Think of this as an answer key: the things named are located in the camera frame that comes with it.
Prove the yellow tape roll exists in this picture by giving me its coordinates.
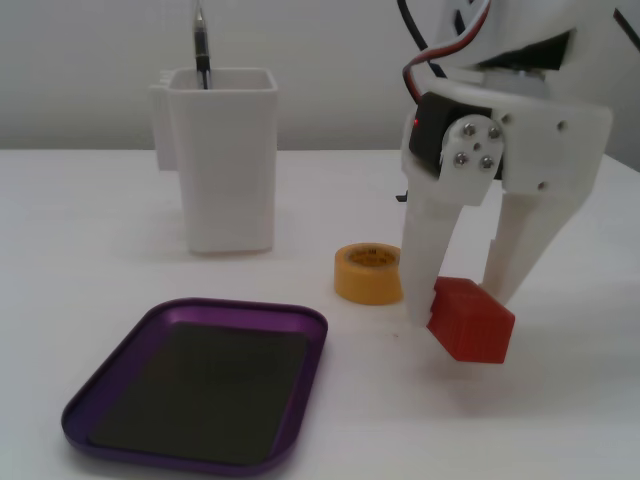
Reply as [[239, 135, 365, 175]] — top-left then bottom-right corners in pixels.
[[333, 242, 406, 305]]

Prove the white plastic pen holder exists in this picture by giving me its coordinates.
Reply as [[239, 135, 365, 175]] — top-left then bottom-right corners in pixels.
[[148, 68, 279, 258]]

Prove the red white servo cable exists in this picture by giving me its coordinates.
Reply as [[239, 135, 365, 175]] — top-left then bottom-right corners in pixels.
[[401, 0, 495, 105]]

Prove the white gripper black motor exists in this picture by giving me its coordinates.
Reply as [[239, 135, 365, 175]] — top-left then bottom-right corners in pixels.
[[400, 69, 615, 325]]

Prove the red ribbed block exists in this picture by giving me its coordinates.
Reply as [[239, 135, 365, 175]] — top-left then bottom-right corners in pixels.
[[425, 276, 517, 366]]

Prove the purple metal tray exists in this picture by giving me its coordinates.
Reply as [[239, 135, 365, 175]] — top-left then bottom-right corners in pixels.
[[60, 297, 331, 476]]

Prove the black pen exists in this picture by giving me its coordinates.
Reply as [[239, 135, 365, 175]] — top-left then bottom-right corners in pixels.
[[192, 0, 214, 91]]

